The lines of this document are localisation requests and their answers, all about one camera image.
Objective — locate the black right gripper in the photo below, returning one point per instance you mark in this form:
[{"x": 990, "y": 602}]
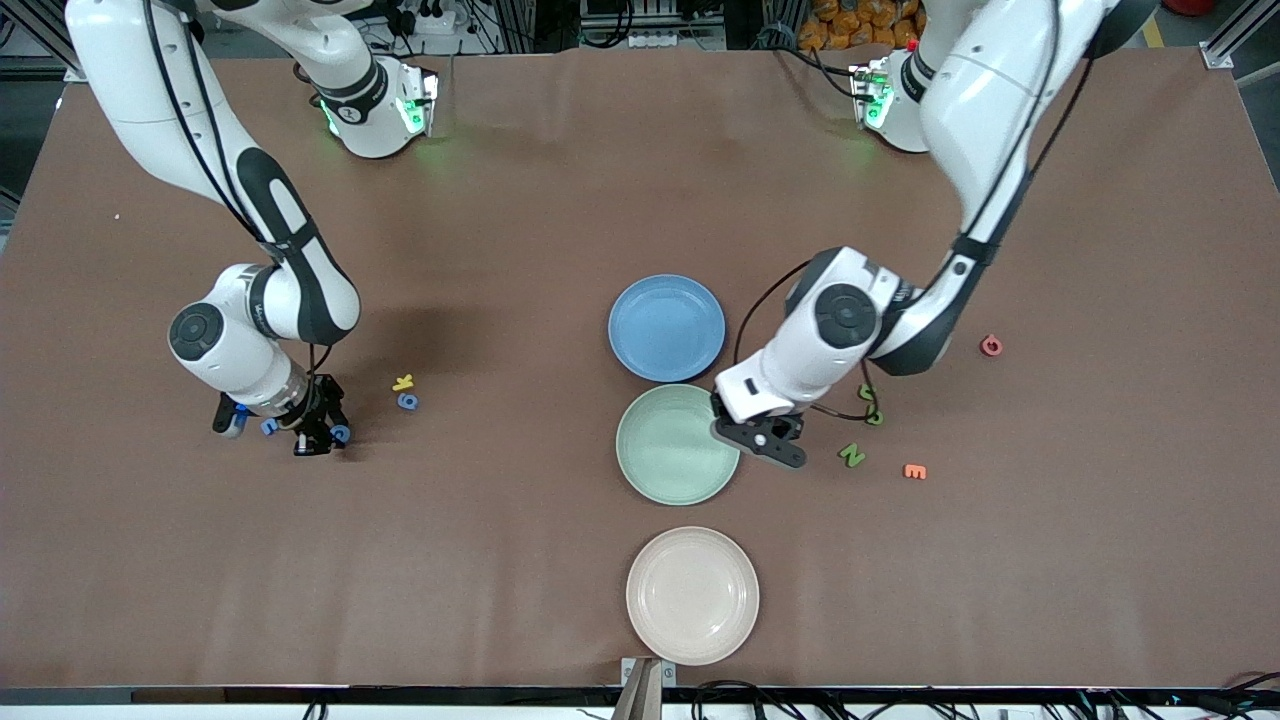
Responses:
[{"x": 318, "y": 405}]

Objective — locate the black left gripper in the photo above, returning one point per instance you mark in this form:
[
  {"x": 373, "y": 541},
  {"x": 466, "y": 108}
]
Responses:
[{"x": 718, "y": 407}]

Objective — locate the blue number 6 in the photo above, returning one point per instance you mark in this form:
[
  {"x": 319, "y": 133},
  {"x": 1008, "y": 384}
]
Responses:
[{"x": 402, "y": 399}]

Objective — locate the green letter N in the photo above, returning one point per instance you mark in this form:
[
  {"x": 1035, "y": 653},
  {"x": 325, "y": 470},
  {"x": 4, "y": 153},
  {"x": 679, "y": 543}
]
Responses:
[{"x": 851, "y": 455}]

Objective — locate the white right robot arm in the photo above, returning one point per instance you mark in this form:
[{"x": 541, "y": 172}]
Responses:
[{"x": 120, "y": 80}]

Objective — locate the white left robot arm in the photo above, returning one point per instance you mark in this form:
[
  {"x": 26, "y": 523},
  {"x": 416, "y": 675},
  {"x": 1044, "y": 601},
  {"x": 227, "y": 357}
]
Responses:
[{"x": 990, "y": 90}]

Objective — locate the blue plate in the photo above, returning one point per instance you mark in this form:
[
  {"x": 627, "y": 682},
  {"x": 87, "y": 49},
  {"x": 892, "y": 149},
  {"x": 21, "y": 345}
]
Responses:
[{"x": 660, "y": 350}]

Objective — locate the green plate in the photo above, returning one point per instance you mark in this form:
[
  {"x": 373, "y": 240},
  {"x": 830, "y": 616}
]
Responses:
[{"x": 670, "y": 480}]

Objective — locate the beige plate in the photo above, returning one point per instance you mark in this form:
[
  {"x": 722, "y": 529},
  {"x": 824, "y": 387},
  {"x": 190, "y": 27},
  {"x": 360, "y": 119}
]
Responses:
[{"x": 692, "y": 600}]

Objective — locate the brown table cover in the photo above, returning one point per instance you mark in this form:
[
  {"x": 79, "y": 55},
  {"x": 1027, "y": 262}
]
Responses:
[{"x": 500, "y": 560}]

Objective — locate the pink letter G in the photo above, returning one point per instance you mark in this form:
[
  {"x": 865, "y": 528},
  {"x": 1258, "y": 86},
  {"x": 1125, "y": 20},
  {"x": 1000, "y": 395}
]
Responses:
[{"x": 983, "y": 347}]

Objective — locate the metal table clamp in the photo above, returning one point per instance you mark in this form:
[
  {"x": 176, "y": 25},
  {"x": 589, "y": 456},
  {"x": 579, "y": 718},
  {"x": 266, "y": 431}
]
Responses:
[{"x": 640, "y": 690}]

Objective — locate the white power strip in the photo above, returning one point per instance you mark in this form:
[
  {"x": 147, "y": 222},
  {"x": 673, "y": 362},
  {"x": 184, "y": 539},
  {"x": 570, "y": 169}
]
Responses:
[
  {"x": 680, "y": 40},
  {"x": 435, "y": 22}
]

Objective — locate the orange packaged goods pile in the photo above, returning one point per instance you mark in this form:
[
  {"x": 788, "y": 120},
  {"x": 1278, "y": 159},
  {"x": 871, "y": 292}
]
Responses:
[{"x": 850, "y": 25}]

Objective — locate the red round object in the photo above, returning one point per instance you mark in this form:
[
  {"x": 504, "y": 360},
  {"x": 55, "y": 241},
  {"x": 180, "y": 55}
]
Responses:
[{"x": 1190, "y": 6}]

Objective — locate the black table edge rail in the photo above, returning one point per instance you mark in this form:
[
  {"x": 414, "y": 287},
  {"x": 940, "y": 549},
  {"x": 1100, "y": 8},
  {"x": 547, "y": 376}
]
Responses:
[{"x": 300, "y": 695}]

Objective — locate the aluminium frame profile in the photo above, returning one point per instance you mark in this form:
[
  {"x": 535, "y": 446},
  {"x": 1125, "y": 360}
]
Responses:
[{"x": 1218, "y": 55}]

